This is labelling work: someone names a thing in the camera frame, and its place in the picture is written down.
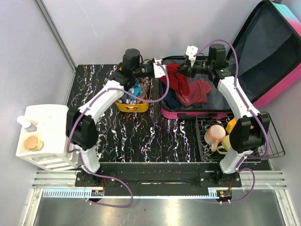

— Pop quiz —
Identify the colourful patterned cloth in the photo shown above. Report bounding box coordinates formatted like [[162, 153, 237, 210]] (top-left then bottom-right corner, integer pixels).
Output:
[[117, 78, 151, 105]]

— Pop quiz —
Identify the pink ribbed garment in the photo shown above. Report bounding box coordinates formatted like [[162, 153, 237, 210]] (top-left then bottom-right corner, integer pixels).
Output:
[[176, 79, 212, 107]]

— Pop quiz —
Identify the orange plastic basket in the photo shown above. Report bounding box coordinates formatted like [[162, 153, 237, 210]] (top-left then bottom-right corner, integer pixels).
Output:
[[115, 77, 153, 113]]

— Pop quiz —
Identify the teal and pink kids suitcase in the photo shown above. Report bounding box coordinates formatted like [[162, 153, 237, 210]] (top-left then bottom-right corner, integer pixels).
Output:
[[160, 0, 301, 119]]

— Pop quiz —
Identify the white cylindrical tube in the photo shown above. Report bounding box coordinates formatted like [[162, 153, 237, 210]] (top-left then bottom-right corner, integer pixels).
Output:
[[17, 115, 37, 132]]

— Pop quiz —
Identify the gold lidded cosmetic jar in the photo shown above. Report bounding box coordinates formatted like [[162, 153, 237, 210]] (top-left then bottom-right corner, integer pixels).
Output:
[[24, 136, 44, 151]]

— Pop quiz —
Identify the red garment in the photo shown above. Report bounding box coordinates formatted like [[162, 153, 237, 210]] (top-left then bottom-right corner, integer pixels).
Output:
[[166, 63, 190, 96]]

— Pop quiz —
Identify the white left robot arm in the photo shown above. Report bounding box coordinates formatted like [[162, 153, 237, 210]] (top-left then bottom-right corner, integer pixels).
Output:
[[66, 48, 155, 186]]

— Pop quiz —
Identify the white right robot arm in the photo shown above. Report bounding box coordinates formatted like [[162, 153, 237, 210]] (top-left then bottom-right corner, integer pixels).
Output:
[[180, 40, 270, 187]]

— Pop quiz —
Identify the navy blue garment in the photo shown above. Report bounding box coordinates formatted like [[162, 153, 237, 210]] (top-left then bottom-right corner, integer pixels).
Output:
[[164, 89, 182, 109]]

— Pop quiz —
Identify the black marble pattern mat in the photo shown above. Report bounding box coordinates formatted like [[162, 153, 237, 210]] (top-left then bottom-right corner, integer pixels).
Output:
[[67, 65, 201, 163]]

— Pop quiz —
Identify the pink plastic cup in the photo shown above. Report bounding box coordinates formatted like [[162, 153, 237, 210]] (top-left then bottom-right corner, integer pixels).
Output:
[[204, 125, 226, 152]]

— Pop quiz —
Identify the yellow-green plastic cup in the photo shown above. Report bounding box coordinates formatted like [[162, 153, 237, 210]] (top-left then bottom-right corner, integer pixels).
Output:
[[216, 135, 231, 155]]

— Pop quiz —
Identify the white compartment organizer box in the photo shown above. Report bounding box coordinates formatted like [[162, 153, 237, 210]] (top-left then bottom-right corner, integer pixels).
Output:
[[16, 104, 80, 172]]

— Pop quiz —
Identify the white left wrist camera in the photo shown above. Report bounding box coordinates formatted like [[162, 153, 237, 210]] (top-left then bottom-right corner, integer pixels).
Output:
[[153, 58, 167, 79]]

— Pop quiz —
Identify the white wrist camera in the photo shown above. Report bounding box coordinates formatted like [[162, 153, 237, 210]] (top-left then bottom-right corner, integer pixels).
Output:
[[153, 58, 167, 79], [185, 46, 198, 67]]

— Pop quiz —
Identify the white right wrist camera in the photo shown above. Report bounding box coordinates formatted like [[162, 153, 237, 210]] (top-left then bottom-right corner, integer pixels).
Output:
[[185, 46, 198, 67]]

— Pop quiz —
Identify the black wire dish rack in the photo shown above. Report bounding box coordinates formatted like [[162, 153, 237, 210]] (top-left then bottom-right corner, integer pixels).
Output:
[[195, 113, 285, 162]]

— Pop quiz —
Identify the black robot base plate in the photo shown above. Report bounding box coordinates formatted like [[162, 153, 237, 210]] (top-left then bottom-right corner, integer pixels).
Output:
[[74, 161, 243, 189]]

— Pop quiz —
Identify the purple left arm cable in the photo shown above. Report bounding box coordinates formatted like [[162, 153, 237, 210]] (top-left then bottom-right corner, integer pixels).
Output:
[[67, 61, 169, 207]]

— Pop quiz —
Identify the aluminium slotted rail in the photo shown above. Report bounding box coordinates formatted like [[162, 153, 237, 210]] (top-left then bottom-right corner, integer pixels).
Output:
[[32, 170, 287, 199]]

